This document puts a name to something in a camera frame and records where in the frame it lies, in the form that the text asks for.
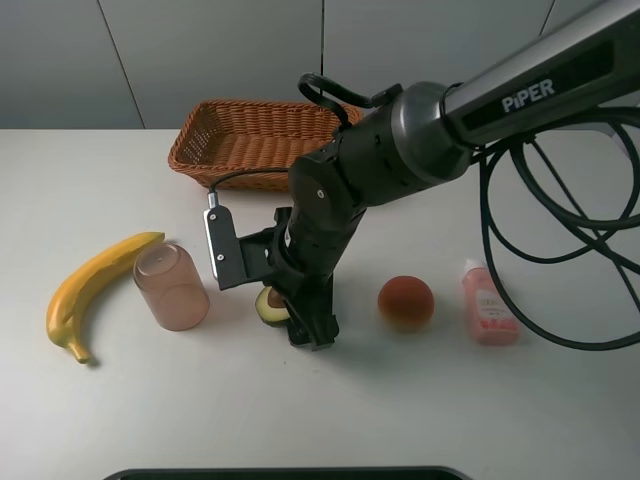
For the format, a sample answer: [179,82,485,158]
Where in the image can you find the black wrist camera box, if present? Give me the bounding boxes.
[204,190,273,291]

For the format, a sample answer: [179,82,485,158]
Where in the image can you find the red orange tomato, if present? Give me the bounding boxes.
[378,276,435,333]

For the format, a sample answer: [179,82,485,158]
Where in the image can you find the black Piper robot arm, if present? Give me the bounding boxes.
[272,1,639,347]

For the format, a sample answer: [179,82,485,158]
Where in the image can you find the pink translucent plastic cup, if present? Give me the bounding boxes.
[133,243,210,331]

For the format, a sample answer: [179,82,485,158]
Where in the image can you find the pink bottle with white cap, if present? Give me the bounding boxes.
[462,259,520,346]

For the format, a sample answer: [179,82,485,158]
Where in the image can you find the black cable bundle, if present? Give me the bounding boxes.
[478,102,640,350]

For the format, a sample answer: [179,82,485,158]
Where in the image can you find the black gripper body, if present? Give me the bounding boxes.
[265,207,365,315]

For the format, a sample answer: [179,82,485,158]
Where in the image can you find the yellow banana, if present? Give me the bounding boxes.
[46,232,165,365]

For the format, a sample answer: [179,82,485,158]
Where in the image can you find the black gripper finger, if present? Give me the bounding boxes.
[287,306,339,350]

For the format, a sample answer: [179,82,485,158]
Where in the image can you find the black tray edge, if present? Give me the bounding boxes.
[107,466,469,480]

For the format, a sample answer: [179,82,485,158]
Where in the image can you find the brown wicker basket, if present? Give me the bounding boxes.
[168,100,340,188]

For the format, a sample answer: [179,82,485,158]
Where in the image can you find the halved avocado with pit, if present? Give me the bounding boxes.
[255,287,290,328]

